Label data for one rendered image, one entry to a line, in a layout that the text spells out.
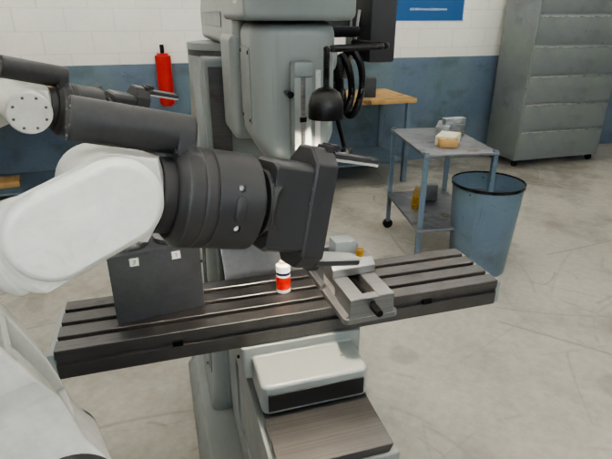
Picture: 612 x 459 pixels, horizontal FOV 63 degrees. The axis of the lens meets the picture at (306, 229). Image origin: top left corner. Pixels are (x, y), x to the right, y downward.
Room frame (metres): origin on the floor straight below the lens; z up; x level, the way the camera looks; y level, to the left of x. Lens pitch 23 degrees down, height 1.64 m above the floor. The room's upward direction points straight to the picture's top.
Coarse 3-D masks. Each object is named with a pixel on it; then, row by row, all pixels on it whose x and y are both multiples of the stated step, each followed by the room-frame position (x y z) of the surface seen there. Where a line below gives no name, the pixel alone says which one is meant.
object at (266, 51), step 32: (256, 32) 1.13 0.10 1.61; (288, 32) 1.12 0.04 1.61; (320, 32) 1.14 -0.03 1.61; (256, 64) 1.13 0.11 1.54; (288, 64) 1.12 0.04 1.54; (320, 64) 1.14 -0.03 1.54; (256, 96) 1.13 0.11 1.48; (256, 128) 1.13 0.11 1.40; (288, 128) 1.12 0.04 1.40; (320, 128) 1.14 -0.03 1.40
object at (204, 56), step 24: (192, 48) 1.66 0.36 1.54; (216, 48) 1.60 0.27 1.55; (192, 72) 1.67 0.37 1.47; (216, 72) 1.53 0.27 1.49; (192, 96) 1.69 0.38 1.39; (216, 96) 1.53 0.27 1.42; (216, 120) 1.53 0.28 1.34; (216, 144) 1.53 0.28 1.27; (240, 144) 1.55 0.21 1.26; (216, 264) 1.54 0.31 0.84; (216, 360) 1.54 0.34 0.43; (216, 384) 1.54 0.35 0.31; (216, 408) 1.52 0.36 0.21
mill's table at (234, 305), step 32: (416, 256) 1.43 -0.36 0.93; (448, 256) 1.44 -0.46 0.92; (224, 288) 1.23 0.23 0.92; (256, 288) 1.23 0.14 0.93; (416, 288) 1.23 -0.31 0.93; (448, 288) 1.23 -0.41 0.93; (480, 288) 1.26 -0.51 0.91; (64, 320) 1.07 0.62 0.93; (96, 320) 1.08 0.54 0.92; (160, 320) 1.07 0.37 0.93; (192, 320) 1.08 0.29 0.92; (224, 320) 1.07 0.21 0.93; (256, 320) 1.07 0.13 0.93; (288, 320) 1.09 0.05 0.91; (320, 320) 1.13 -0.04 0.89; (384, 320) 1.17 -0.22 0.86; (64, 352) 0.94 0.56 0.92; (96, 352) 0.96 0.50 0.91; (128, 352) 0.99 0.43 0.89; (160, 352) 1.00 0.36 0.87; (192, 352) 1.02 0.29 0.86
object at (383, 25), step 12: (360, 0) 1.57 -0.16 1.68; (372, 0) 1.49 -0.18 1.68; (384, 0) 1.50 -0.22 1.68; (396, 0) 1.51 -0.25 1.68; (372, 12) 1.49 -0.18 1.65; (384, 12) 1.50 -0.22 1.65; (396, 12) 1.51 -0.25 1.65; (360, 24) 1.56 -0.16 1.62; (372, 24) 1.49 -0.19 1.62; (384, 24) 1.50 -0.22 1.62; (360, 36) 1.56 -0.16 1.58; (372, 36) 1.49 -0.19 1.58; (384, 36) 1.50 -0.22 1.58; (372, 60) 1.49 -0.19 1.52; (384, 60) 1.50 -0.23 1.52
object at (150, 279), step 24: (120, 264) 1.06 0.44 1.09; (144, 264) 1.08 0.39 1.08; (168, 264) 1.10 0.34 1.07; (192, 264) 1.12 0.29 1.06; (120, 288) 1.05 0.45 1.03; (144, 288) 1.07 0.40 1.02; (168, 288) 1.10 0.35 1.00; (192, 288) 1.12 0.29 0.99; (120, 312) 1.05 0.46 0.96; (144, 312) 1.07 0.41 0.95; (168, 312) 1.09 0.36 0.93
